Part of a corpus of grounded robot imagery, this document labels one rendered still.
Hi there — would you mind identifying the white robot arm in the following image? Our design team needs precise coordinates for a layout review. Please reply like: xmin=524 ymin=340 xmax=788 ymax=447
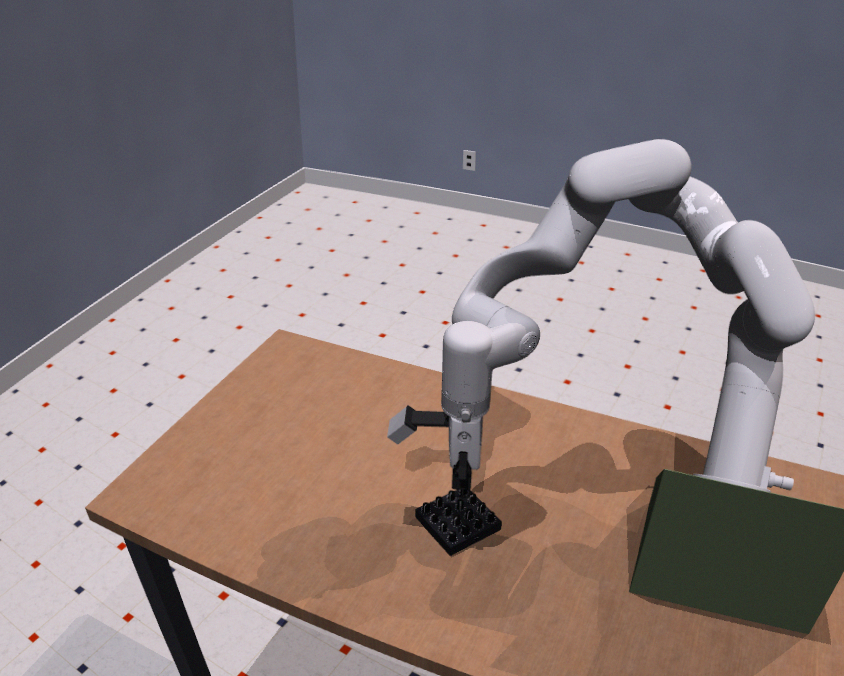
xmin=441 ymin=139 xmax=815 ymax=492

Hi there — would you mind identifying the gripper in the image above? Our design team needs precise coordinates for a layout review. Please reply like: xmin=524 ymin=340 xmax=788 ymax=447
xmin=441 ymin=403 xmax=490 ymax=490

